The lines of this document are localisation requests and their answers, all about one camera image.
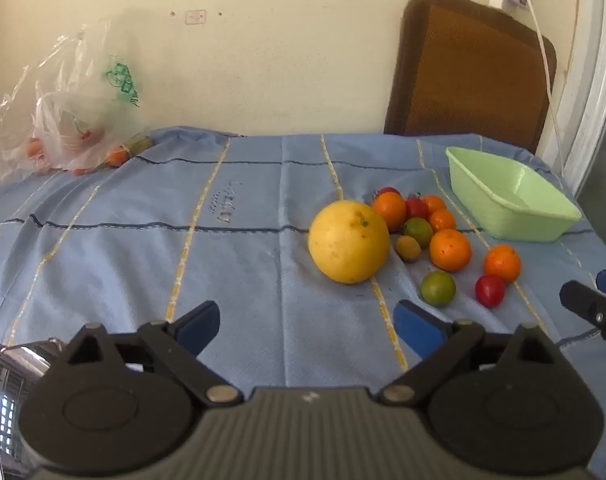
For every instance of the white plastic bag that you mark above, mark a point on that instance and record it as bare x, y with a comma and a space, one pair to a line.
68, 125

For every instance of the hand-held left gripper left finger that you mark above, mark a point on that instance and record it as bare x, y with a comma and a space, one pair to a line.
199, 324

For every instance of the smartphone with glossy screen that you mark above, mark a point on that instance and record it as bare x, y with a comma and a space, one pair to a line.
18, 375

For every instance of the blue striped tablecloth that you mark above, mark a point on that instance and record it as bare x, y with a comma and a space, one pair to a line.
183, 240

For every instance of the red tomato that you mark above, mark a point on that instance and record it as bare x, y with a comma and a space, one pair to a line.
416, 207
388, 191
490, 290

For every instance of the brown woven chair back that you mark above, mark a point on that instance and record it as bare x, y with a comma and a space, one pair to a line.
463, 70

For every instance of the small white wall sticker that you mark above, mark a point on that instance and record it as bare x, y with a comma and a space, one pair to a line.
195, 16

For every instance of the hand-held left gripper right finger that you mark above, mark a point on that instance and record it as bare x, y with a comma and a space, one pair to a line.
414, 325

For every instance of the clear plastic bag green print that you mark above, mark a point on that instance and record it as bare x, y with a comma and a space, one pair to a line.
78, 70

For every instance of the white door frame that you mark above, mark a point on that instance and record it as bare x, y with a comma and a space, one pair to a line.
590, 85

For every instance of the large yellow grapefruit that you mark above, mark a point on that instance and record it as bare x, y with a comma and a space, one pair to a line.
348, 242

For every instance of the yellowish kumquat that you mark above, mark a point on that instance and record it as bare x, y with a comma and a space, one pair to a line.
408, 248

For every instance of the bagged green fruit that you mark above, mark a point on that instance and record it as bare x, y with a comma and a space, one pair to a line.
139, 142

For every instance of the light green plastic basket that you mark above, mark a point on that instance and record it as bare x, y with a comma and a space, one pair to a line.
508, 210

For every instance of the bagged orange fruit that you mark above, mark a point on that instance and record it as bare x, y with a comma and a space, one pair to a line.
116, 156
33, 149

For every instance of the green lime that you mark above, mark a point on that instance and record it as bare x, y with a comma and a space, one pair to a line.
418, 231
438, 288

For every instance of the small orange mandarin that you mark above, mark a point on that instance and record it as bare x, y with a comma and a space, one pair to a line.
434, 203
443, 220

